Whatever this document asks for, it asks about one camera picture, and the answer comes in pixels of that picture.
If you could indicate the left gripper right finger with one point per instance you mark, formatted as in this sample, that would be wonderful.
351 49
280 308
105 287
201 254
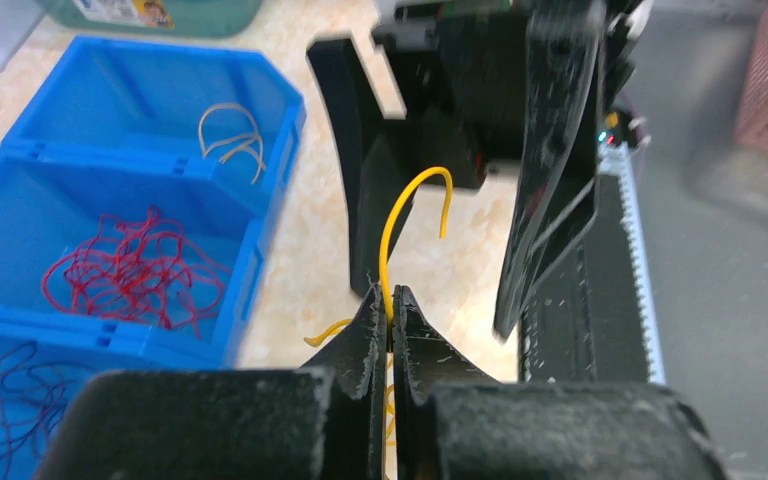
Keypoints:
453 421

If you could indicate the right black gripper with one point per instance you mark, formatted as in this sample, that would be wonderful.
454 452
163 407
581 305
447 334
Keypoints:
505 83

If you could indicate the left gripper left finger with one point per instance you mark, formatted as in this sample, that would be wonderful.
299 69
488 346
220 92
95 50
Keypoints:
321 420

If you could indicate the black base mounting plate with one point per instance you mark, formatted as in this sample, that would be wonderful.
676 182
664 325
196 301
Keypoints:
585 322

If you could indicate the blue three-compartment plastic bin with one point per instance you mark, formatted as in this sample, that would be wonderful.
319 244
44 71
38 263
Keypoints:
139 191

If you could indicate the teal translucent plastic tub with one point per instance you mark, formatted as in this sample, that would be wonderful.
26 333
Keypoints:
184 18

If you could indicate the white cable duct strip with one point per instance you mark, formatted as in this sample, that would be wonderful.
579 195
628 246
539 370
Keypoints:
617 161

